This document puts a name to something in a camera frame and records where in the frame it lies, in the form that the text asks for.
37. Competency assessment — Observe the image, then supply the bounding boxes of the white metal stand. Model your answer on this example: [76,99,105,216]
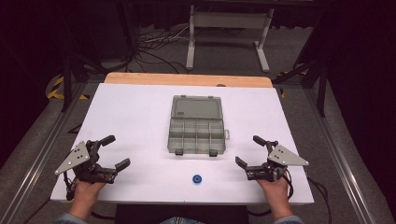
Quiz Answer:
[185,4,276,74]

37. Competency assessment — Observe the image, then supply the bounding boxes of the aluminium floor rail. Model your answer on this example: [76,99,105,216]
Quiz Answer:
[304,88,379,224]
[0,81,90,224]

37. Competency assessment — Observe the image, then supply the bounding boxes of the left hand-held gripper cable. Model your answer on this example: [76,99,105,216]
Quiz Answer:
[63,171,77,202]

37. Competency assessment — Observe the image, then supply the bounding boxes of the right hand-held gripper cable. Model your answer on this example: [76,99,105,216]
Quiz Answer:
[247,167,332,224]

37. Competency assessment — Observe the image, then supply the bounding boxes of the person's right hand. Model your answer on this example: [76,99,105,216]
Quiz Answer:
[255,175,295,221]

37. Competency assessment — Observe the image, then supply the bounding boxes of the person's left hand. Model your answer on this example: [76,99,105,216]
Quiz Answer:
[68,179,107,220]

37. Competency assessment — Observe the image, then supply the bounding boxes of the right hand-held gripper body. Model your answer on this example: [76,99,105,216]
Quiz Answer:
[245,140,310,183]

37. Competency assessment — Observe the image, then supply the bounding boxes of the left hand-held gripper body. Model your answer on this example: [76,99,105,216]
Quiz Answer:
[54,139,118,185]

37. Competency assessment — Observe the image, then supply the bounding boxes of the yellow black floor tape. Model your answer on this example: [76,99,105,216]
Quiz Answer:
[46,75,91,101]

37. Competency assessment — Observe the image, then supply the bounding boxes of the bundle of floor cables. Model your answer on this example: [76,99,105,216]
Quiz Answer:
[132,22,191,75]

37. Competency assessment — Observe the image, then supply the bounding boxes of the clear plastic organizer box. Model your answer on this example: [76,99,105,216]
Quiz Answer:
[166,94,231,158]

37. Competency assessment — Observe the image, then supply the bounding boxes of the black metal stand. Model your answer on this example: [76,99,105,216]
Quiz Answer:
[273,57,330,119]

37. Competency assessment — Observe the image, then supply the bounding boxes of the hand-held gripper cable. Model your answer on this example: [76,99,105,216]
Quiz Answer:
[247,167,332,224]
[63,171,77,202]

